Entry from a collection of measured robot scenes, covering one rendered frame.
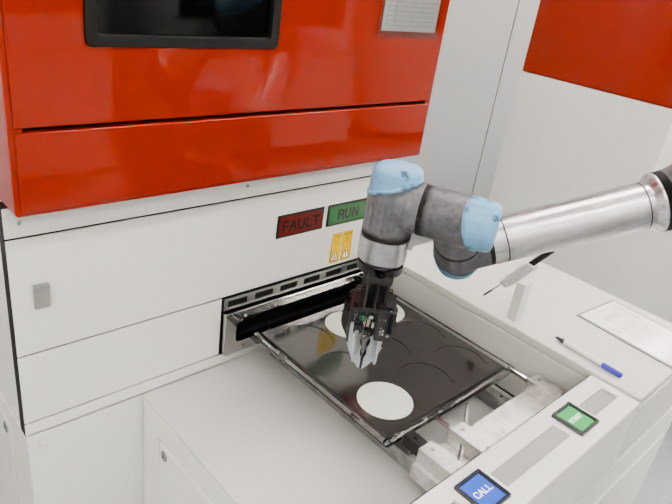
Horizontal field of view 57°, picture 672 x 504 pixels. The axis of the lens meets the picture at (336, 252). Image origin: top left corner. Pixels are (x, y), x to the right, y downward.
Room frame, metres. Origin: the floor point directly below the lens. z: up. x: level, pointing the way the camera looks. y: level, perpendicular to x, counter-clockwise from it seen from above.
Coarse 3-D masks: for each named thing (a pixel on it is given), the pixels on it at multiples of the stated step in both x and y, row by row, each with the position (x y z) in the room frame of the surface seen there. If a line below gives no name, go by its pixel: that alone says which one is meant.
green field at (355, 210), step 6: (348, 204) 1.21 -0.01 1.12; (354, 204) 1.23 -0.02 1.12; (360, 204) 1.24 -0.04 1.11; (330, 210) 1.18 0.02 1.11; (336, 210) 1.19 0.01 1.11; (342, 210) 1.20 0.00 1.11; (348, 210) 1.22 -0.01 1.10; (354, 210) 1.23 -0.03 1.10; (360, 210) 1.24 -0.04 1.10; (330, 216) 1.18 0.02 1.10; (336, 216) 1.19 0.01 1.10; (342, 216) 1.20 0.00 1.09; (348, 216) 1.22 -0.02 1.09; (354, 216) 1.23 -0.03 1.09; (360, 216) 1.24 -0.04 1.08; (330, 222) 1.18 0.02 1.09; (336, 222) 1.19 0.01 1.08
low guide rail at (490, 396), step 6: (486, 390) 1.01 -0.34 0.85; (492, 390) 1.01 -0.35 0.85; (480, 396) 1.02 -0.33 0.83; (486, 396) 1.01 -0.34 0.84; (492, 396) 1.00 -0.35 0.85; (498, 396) 0.99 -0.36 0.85; (504, 396) 1.00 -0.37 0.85; (486, 402) 1.00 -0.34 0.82; (492, 402) 1.00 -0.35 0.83; (498, 402) 0.99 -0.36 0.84; (504, 402) 0.98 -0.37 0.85
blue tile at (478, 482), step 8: (472, 480) 0.64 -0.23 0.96; (480, 480) 0.65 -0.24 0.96; (464, 488) 0.63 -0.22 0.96; (472, 488) 0.63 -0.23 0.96; (480, 488) 0.63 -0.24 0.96; (488, 488) 0.63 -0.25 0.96; (496, 488) 0.63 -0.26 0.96; (472, 496) 0.61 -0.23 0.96; (480, 496) 0.62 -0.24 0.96; (488, 496) 0.62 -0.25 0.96; (496, 496) 0.62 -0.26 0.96
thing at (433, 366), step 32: (320, 320) 1.10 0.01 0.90; (416, 320) 1.15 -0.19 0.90; (288, 352) 0.97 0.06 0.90; (320, 352) 0.98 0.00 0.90; (384, 352) 1.02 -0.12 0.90; (416, 352) 1.03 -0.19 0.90; (448, 352) 1.05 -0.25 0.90; (480, 352) 1.06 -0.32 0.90; (352, 384) 0.90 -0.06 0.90; (416, 384) 0.93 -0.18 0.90; (448, 384) 0.94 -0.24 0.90; (416, 416) 0.84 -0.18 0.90
